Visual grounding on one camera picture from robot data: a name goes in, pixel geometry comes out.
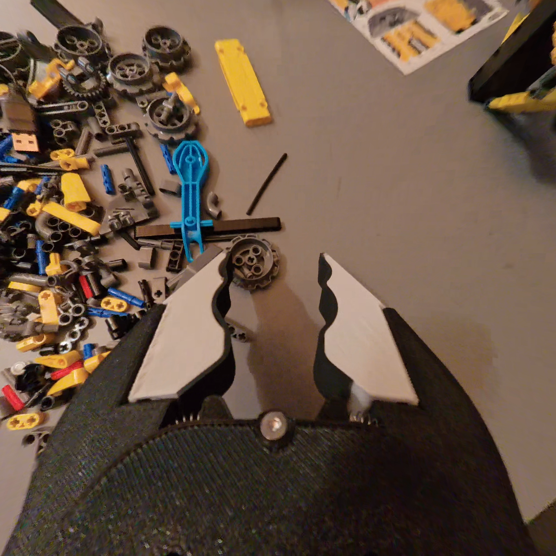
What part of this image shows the small yellow curved piece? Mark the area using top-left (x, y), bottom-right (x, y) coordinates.
top-left (163, 72), bottom-right (201, 116)

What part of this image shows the dark gray lever piece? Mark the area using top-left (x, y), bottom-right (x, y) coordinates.
top-left (30, 0), bottom-right (105, 35)

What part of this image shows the printed sticker sheet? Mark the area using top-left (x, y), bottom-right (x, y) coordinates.
top-left (328, 0), bottom-right (509, 75)

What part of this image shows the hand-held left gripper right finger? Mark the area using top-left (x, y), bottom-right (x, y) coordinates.
top-left (314, 253), bottom-right (420, 420)

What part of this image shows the long black beam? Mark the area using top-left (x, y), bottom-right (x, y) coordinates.
top-left (135, 217), bottom-right (282, 240)

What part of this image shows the yellow toy vehicle model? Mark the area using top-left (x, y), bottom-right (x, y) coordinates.
top-left (468, 0), bottom-right (556, 114)

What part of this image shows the pile of small building parts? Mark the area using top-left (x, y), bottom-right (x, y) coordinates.
top-left (0, 17), bottom-right (226, 454)

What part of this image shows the long yellow ribbed panel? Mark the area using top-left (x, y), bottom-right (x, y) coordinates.
top-left (215, 39), bottom-right (273, 127)

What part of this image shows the thin black rod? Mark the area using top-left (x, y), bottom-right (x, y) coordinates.
top-left (246, 153), bottom-right (288, 216)

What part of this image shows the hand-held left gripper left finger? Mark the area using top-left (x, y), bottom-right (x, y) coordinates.
top-left (128, 251), bottom-right (237, 404)

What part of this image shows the dark gray toy wheel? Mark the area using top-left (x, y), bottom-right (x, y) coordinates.
top-left (55, 24), bottom-right (105, 61)
top-left (0, 31), bottom-right (31, 83)
top-left (106, 53), bottom-right (153, 98)
top-left (145, 96), bottom-right (200, 144)
top-left (227, 235), bottom-right (281, 292)
top-left (142, 26), bottom-right (192, 72)

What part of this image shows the blue brick separator tool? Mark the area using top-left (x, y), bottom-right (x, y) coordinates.
top-left (169, 140), bottom-right (214, 263)

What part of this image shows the black usb cable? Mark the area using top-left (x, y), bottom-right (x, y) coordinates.
top-left (0, 85), bottom-right (42, 153)

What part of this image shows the thick gray bent beam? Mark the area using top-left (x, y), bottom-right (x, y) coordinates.
top-left (167, 244), bottom-right (226, 292)

